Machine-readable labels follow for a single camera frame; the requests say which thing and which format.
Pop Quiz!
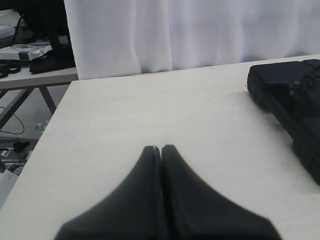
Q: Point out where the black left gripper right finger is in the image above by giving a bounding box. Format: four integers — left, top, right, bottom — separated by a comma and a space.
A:
161, 145, 281, 240

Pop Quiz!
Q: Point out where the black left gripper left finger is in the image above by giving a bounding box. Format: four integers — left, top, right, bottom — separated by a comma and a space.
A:
55, 146, 167, 240

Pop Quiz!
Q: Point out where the black plastic carrying case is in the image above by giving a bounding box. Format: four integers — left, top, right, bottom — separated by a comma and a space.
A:
247, 59, 320, 184

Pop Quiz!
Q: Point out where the blue plastic bottle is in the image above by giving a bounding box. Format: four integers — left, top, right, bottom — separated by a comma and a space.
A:
35, 120, 49, 133

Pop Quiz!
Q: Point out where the grey side table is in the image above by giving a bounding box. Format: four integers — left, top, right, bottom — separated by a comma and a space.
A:
0, 67, 79, 128

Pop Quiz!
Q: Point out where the white backdrop curtain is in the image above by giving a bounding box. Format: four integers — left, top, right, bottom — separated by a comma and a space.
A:
64, 0, 320, 80

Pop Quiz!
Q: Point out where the black tape roll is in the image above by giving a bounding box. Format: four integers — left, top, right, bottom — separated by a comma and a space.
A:
0, 60, 21, 79

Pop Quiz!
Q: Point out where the black monitor stand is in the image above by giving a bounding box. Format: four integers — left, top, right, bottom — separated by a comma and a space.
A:
16, 0, 76, 74

